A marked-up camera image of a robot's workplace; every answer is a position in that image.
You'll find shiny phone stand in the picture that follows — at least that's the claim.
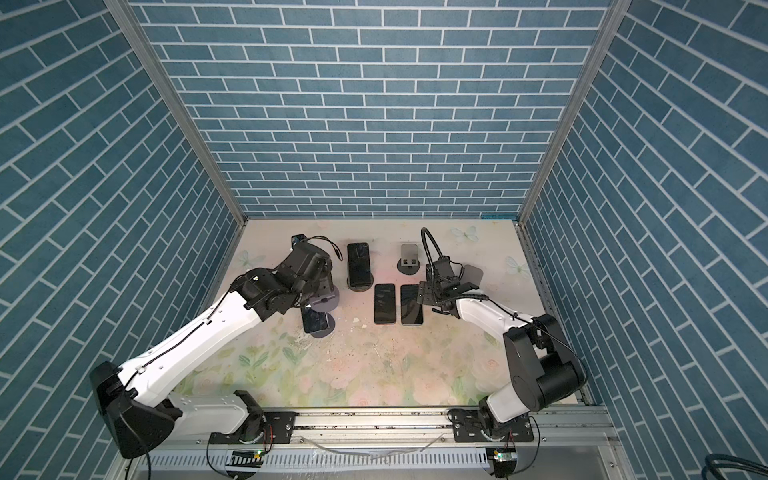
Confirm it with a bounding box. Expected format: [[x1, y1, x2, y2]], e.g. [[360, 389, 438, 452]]
[[400, 284, 424, 325], [301, 307, 327, 334]]

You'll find grey phone stand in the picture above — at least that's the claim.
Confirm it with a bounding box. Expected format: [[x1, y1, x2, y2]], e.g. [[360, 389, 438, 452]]
[[309, 286, 340, 313], [396, 243, 421, 276]]

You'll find black phone back stand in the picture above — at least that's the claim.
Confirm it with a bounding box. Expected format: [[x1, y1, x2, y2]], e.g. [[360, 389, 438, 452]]
[[347, 242, 372, 277]]

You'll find black phone stand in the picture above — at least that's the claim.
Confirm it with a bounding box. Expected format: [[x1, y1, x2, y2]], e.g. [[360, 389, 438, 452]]
[[347, 242, 372, 277], [374, 283, 397, 324]]

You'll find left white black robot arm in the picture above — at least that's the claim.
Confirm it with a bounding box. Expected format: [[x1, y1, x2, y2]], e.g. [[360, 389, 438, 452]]
[[89, 235, 343, 459]]

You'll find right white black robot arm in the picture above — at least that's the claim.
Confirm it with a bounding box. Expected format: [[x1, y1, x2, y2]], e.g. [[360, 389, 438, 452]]
[[417, 281, 587, 440]]

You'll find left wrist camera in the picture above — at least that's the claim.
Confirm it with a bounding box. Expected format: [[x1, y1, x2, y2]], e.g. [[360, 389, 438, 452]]
[[291, 234, 311, 250]]

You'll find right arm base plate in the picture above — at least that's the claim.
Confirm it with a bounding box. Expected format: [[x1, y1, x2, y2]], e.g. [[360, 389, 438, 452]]
[[446, 408, 534, 443]]

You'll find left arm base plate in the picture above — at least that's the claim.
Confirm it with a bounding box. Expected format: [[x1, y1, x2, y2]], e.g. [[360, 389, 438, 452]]
[[209, 410, 297, 447]]

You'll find white slotted cable duct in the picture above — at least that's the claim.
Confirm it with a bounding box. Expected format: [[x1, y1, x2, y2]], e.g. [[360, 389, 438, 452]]
[[137, 448, 489, 473]]

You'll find aluminium mounting rail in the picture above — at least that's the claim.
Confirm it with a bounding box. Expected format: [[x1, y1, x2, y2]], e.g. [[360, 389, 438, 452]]
[[119, 405, 619, 448]]

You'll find black cable bottom right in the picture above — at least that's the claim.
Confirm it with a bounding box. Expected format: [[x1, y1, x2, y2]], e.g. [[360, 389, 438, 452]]
[[700, 454, 768, 480]]

